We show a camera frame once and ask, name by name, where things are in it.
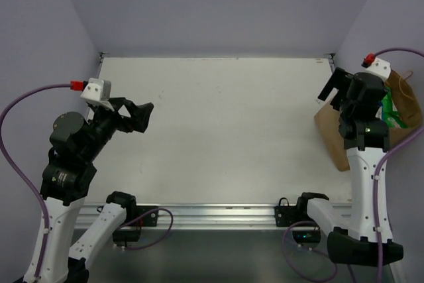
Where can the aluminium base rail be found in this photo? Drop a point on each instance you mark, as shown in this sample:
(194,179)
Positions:
(214,217)

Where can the green chip bag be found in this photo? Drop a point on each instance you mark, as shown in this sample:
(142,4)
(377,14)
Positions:
(389,113)

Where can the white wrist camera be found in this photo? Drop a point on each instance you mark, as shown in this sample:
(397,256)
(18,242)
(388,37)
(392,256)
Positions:
(97,93)
(376,66)

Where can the brown paper bag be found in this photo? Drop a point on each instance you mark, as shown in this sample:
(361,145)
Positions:
(327,119)

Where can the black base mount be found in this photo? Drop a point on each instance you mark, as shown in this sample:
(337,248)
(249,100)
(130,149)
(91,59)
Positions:
(142,216)
(286,214)

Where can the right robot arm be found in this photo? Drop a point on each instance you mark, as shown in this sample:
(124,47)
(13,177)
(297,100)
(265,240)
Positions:
(367,239)

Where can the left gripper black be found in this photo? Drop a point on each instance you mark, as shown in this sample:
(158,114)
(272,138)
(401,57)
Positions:
(120,114)

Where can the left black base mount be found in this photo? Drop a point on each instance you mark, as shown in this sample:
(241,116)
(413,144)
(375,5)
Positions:
(142,216)

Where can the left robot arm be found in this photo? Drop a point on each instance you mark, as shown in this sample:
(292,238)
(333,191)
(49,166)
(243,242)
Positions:
(76,142)

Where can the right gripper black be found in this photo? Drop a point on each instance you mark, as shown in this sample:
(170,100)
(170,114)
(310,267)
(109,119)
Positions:
(342,80)

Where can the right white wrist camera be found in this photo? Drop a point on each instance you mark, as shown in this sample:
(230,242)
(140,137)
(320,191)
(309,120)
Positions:
(376,66)

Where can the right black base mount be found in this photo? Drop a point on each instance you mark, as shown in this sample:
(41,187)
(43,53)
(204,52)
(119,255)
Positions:
(286,214)

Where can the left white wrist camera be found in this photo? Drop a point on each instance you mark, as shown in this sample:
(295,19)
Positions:
(97,93)

